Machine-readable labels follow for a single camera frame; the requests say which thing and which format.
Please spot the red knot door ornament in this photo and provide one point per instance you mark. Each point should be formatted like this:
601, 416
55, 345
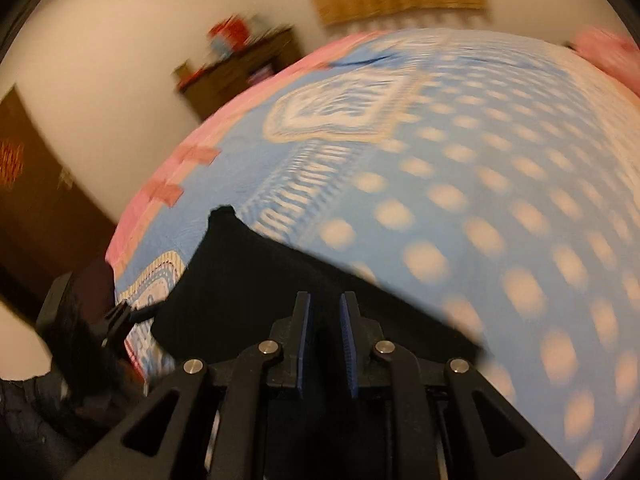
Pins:
11, 163

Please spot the red gift bags pile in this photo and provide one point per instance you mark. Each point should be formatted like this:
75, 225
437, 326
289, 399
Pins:
234, 34

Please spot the black knit garment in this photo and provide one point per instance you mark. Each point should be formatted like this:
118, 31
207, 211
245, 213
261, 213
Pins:
325, 380

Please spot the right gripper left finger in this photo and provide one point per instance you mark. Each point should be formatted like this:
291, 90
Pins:
291, 335

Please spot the blue pink patterned blanket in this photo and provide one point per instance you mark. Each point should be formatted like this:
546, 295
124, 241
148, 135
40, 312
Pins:
492, 180

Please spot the brown wooden door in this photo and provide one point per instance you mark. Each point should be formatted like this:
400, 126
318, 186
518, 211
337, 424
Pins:
49, 225

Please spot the dark wooden desk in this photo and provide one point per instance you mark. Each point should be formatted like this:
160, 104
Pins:
217, 84

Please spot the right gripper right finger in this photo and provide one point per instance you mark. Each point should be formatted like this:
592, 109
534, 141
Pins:
359, 336

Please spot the pink floral pillow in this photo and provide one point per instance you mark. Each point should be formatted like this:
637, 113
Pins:
618, 56

